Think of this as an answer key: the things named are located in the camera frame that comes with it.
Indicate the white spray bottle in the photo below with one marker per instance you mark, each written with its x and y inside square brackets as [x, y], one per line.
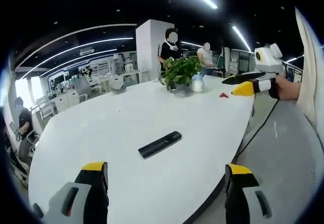
[197, 82]

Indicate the grey office chair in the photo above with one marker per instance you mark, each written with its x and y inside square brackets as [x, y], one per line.
[26, 145]

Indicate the black remote control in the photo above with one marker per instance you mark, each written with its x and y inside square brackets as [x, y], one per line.
[160, 144]

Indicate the person's cream clothing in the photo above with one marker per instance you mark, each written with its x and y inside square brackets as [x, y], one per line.
[310, 69]

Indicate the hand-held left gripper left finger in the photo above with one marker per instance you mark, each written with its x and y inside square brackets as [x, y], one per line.
[83, 191]

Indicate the white pillar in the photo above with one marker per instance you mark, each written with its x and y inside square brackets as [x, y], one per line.
[149, 50]

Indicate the green potted plant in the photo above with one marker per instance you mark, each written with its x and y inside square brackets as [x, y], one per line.
[182, 70]

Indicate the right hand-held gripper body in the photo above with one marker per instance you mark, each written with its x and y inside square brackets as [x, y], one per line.
[268, 59]

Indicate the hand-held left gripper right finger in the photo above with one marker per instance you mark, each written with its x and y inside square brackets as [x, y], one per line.
[243, 191]

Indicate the small red object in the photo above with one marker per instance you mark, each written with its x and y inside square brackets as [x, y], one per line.
[223, 95]

